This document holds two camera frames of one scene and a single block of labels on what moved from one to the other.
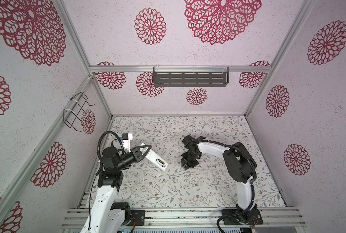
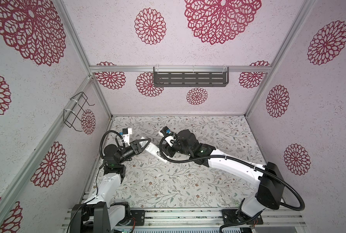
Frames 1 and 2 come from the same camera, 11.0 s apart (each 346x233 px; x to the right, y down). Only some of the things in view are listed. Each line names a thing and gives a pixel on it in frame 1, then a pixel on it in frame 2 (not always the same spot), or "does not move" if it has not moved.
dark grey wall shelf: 190,76 does not move
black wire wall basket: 72,118 does not move
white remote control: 155,158 → 154,149
